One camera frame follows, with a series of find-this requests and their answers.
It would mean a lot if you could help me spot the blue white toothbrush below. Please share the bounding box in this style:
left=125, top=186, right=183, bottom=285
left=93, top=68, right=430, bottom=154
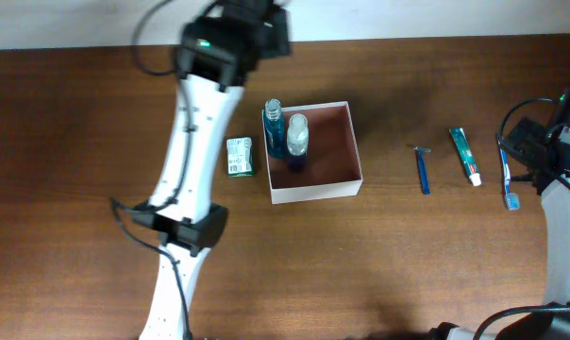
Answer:
left=499, top=149, right=520, bottom=211

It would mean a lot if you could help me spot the green toothpaste tube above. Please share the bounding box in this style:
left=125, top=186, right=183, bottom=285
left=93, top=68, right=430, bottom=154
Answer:
left=449, top=127, right=481, bottom=186

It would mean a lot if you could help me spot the blue mouthwash bottle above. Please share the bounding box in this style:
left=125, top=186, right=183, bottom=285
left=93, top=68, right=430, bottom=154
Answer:
left=262, top=98, right=285, bottom=159

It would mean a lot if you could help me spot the clear hand sanitizer bottle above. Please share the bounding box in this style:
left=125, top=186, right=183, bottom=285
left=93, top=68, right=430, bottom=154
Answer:
left=286, top=113, right=310, bottom=172

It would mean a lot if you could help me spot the blue disposable razor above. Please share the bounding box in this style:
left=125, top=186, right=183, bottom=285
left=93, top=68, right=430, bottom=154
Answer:
left=413, top=146, right=431, bottom=196

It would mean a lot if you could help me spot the green white soap box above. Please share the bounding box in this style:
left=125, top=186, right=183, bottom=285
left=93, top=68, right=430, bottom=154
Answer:
left=226, top=137, right=254, bottom=178

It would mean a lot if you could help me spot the white cardboard box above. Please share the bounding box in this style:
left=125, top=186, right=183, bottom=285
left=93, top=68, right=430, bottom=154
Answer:
left=264, top=101, right=363, bottom=204

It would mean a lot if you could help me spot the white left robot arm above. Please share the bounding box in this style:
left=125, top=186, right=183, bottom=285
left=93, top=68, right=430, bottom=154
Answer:
left=129, top=1, right=291, bottom=339

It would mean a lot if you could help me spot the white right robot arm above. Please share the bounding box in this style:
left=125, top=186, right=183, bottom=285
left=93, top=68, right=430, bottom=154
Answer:
left=427, top=89, right=570, bottom=340

